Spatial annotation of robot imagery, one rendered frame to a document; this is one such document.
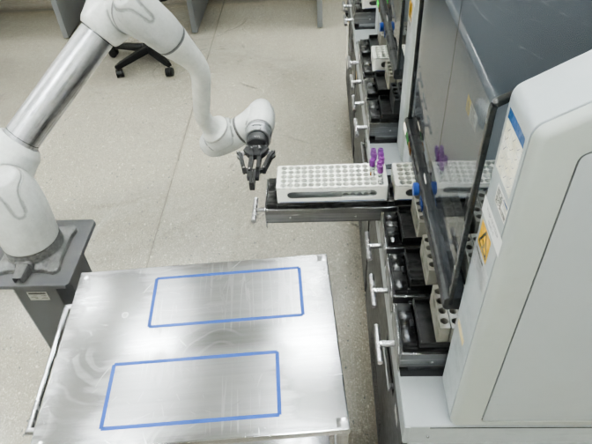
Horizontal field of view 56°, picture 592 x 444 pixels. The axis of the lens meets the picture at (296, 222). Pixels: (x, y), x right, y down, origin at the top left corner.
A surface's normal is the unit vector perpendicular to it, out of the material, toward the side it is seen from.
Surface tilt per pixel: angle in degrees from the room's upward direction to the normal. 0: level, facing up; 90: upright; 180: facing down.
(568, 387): 90
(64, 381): 0
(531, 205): 90
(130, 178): 0
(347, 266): 0
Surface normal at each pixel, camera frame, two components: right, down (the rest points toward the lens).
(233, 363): -0.05, -0.73
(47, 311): -0.02, 0.69
